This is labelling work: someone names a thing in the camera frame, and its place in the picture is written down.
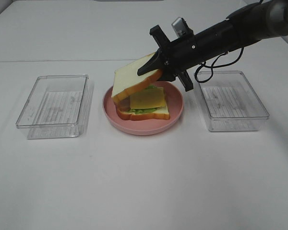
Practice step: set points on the white bread slice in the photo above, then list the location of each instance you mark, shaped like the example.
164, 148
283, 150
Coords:
160, 113

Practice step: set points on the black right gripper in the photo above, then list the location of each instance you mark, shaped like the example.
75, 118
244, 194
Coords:
177, 56

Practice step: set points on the clear plastic tray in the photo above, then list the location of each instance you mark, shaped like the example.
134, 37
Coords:
229, 103
58, 106

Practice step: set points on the green lettuce leaf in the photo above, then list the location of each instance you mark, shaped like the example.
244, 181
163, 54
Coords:
140, 111

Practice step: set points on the clear plastic tray right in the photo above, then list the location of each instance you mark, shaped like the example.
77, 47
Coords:
229, 103

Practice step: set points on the red bacon strip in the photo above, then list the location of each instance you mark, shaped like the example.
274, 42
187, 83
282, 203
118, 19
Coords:
124, 105

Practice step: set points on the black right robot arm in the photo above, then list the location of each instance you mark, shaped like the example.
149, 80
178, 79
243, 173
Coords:
242, 28

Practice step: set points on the pink round plate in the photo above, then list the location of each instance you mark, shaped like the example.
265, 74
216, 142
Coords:
175, 103

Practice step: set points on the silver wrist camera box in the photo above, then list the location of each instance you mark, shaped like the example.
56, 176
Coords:
181, 28

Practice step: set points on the clear plastic tray left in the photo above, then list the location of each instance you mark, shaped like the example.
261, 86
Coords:
58, 106

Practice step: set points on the yellow cheese slice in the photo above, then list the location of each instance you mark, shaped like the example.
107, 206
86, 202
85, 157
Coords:
148, 98

